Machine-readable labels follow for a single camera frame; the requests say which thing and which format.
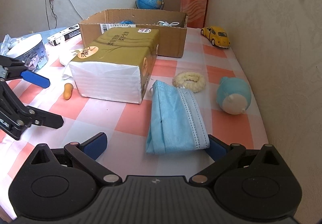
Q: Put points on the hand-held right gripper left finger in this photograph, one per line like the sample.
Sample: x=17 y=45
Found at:
x=96 y=144

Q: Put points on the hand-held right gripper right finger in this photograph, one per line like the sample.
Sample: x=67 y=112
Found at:
x=217 y=148

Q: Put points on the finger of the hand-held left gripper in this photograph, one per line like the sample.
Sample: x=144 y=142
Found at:
x=35 y=78
x=47 y=121

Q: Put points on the blue face mask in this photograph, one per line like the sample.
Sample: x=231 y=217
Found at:
x=173 y=118
x=166 y=23

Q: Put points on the brown cardboard box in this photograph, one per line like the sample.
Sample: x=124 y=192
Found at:
x=171 y=40

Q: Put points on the blue and white soft toy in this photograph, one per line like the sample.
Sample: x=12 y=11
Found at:
x=231 y=90

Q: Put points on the clear jar with white lid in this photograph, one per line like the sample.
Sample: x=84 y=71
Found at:
x=35 y=55

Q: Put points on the white cloth doll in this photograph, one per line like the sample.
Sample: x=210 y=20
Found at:
x=66 y=70

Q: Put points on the small orange toy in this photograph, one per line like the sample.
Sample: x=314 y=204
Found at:
x=68 y=92

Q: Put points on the pink checked tablecloth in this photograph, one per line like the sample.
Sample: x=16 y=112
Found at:
x=130 y=126

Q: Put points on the white and blue cloth bundle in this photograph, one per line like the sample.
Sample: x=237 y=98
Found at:
x=7 y=43

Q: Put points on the black and white long box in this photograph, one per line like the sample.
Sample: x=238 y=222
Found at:
x=68 y=34

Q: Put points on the olive gold tissue pack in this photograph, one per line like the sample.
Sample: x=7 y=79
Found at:
x=110 y=80

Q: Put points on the cream hair scrunchie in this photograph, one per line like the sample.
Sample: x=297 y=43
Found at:
x=187 y=77

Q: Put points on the yellow toy car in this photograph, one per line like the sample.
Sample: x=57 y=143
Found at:
x=218 y=35

